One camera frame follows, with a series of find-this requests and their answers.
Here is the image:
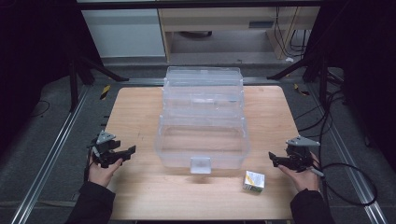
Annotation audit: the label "person's left hand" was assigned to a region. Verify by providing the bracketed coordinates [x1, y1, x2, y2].
[88, 155, 124, 189]

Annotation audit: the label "white cabinet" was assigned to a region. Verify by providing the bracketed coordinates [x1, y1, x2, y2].
[81, 8, 166, 59]

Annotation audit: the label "aluminium floor rail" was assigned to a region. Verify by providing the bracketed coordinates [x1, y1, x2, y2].
[306, 83, 390, 224]
[10, 85, 92, 224]

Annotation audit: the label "thin black floor cable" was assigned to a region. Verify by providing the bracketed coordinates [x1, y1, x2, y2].
[30, 99, 51, 119]

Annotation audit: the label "hand-held gripper cable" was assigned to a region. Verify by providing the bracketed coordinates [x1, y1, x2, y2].
[82, 145, 95, 183]
[309, 162, 378, 207]

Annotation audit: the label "light wooden desk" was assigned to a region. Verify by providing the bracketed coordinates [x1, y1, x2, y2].
[158, 7, 321, 62]

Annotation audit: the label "left hand-held gripper cable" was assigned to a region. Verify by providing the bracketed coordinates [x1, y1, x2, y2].
[82, 145, 95, 183]

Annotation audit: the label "person's right hand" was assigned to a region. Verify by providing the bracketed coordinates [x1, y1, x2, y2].
[277, 152, 321, 193]

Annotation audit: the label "bundle of black floor cables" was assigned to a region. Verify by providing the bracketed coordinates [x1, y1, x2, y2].
[293, 88, 348, 171]

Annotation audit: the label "black curtain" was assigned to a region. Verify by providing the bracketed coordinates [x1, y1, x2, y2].
[0, 0, 104, 157]
[306, 0, 396, 172]

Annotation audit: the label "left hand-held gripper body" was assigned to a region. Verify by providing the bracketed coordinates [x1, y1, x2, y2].
[90, 130, 122, 169]

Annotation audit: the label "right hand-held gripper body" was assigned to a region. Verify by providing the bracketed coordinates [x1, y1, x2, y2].
[285, 135, 321, 173]

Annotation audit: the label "clear plastic storage box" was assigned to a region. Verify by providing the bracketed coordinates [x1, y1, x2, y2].
[154, 65, 251, 175]

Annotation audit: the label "aluminium cross rail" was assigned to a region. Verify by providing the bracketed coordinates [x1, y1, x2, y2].
[120, 77, 281, 87]

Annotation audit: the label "small white green carton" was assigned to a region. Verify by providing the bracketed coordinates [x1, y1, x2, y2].
[242, 170, 266, 194]

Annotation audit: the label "right hand-held gripper cable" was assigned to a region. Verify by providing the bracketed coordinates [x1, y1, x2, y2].
[309, 162, 378, 207]

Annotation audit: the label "black cables under desk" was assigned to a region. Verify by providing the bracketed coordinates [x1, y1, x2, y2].
[274, 7, 312, 59]

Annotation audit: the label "black metal stand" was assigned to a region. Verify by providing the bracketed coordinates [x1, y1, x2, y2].
[266, 50, 345, 110]
[66, 50, 130, 113]

